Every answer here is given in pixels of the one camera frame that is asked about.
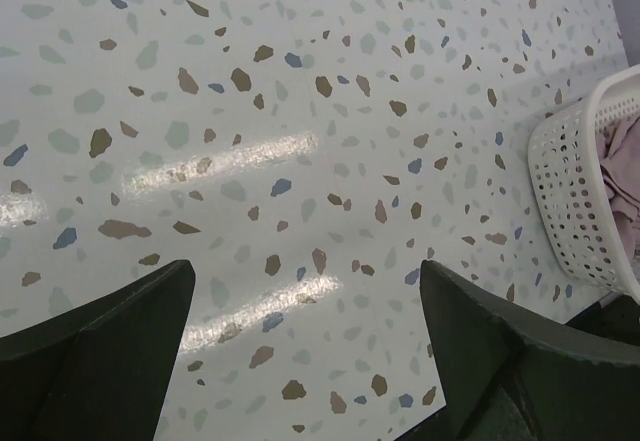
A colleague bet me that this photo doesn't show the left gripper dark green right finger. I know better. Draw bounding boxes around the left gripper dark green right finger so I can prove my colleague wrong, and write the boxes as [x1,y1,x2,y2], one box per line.
[420,261,639,440]

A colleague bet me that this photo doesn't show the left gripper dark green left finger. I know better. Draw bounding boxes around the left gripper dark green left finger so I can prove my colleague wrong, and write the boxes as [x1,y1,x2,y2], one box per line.
[1,260,195,440]

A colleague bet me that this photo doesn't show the pink tank top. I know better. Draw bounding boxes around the pink tank top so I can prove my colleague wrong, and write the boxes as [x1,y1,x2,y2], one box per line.
[595,118,639,260]

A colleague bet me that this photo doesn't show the white perforated laundry basket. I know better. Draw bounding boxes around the white perforated laundry basket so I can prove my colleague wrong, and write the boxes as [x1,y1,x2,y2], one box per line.
[528,66,639,300]

